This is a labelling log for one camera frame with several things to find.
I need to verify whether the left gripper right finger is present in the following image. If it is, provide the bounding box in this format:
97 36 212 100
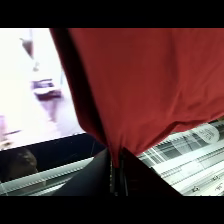
118 147 183 197

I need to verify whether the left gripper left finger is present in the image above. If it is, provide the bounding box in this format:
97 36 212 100
61 147 114 197

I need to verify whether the red T-shirt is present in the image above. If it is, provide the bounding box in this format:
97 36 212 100
49 28 224 168

